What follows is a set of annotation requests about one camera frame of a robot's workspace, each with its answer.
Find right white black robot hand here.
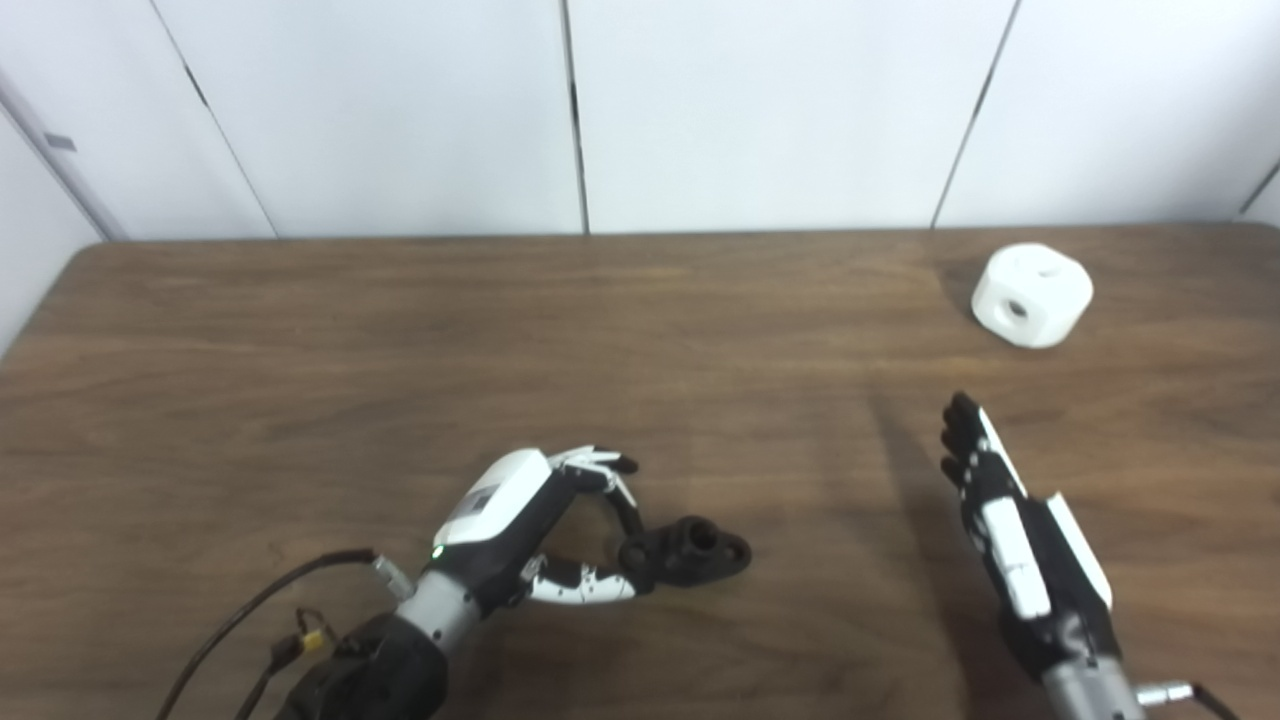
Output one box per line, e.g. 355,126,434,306
939,391,1122,683

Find black flanged holder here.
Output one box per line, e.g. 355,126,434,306
617,516,753,591

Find round white block with holes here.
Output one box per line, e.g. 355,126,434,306
971,243,1095,350

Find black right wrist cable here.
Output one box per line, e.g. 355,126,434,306
1134,680,1243,720

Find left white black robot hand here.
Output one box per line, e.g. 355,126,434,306
428,445,656,611

